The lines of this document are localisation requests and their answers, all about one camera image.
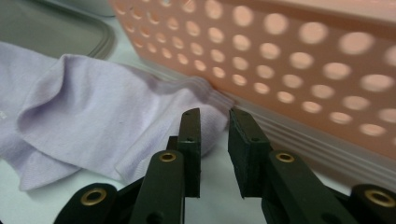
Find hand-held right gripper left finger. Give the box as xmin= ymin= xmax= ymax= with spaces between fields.
xmin=129 ymin=107 xmax=202 ymax=224

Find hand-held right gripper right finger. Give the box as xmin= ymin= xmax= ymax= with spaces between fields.
xmin=228 ymin=106 xmax=359 ymax=224

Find purple sock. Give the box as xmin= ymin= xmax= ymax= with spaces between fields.
xmin=17 ymin=53 xmax=235 ymax=185
xmin=0 ymin=40 xmax=82 ymax=192

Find pink perforated plastic basket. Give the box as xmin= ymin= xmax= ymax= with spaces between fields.
xmin=106 ymin=0 xmax=396 ymax=191

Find grey translucent box lid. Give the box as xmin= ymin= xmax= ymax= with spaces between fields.
xmin=0 ymin=0 xmax=116 ymax=61

